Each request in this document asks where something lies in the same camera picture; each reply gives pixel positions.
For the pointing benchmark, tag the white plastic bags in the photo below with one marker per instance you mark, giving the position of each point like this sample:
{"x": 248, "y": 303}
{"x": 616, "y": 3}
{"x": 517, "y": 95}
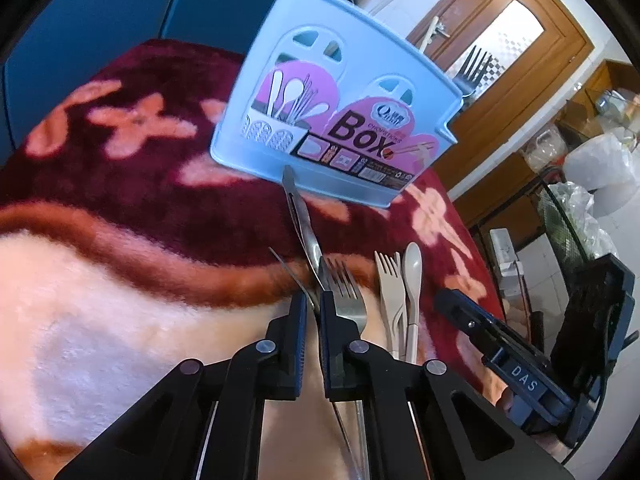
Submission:
{"x": 600, "y": 165}

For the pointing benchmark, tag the blue kitchen counter cabinets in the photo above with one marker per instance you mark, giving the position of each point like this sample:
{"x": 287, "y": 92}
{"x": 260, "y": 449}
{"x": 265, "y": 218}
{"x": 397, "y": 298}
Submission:
{"x": 100, "y": 25}

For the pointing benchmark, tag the large steel fork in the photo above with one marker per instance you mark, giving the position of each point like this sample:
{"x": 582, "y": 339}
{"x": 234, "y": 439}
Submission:
{"x": 472, "y": 72}

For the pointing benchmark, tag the beige plastic spoon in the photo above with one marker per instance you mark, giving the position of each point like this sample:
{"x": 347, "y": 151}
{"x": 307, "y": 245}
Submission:
{"x": 413, "y": 265}

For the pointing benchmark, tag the steel table knife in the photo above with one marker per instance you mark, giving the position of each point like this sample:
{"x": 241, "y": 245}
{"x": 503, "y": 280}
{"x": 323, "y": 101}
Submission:
{"x": 305, "y": 230}

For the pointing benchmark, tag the light blue plastic utensil box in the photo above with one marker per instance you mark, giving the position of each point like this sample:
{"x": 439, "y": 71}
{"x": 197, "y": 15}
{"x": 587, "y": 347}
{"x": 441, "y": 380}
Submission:
{"x": 350, "y": 85}

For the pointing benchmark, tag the beige plastic fork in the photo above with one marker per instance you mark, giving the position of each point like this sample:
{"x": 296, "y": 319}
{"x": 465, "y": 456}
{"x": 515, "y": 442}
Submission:
{"x": 390, "y": 285}

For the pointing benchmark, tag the wooden door with glass pane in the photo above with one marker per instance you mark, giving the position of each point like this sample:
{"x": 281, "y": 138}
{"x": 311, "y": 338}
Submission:
{"x": 520, "y": 75}

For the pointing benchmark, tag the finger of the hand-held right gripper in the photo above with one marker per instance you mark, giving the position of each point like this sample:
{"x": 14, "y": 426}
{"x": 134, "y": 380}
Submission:
{"x": 470, "y": 317}

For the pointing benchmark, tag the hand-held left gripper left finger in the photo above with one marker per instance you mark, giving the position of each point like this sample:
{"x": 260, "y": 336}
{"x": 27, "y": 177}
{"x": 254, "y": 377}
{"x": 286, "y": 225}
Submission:
{"x": 300, "y": 340}

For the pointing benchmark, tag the wooden wall shelf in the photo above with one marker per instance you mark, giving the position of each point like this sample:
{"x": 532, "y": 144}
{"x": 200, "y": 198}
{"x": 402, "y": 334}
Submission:
{"x": 600, "y": 105}

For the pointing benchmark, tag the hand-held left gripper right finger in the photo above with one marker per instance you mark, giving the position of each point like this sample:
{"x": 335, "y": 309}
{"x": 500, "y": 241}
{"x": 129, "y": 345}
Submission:
{"x": 326, "y": 345}

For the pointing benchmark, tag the dark red floral blanket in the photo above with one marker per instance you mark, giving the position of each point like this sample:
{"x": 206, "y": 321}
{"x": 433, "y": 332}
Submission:
{"x": 125, "y": 260}

